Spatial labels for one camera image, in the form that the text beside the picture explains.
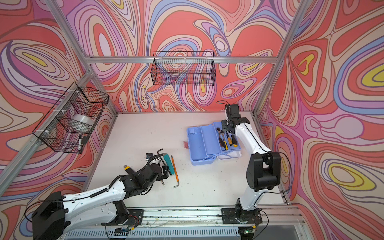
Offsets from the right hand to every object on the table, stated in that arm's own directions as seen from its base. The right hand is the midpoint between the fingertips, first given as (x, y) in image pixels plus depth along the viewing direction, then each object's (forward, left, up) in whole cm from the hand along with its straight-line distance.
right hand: (230, 126), depth 91 cm
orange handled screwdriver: (-20, +35, -15) cm, 43 cm away
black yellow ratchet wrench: (-9, +4, -4) cm, 11 cm away
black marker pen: (-16, +79, +11) cm, 81 cm away
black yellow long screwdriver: (-8, -1, -4) cm, 9 cm away
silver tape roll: (-6, +78, +17) cm, 80 cm away
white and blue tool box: (-7, +14, -8) cm, 18 cm away
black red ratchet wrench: (-7, +7, -4) cm, 11 cm away
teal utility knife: (-16, +39, -15) cm, 45 cm away
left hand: (-22, +40, -8) cm, 46 cm away
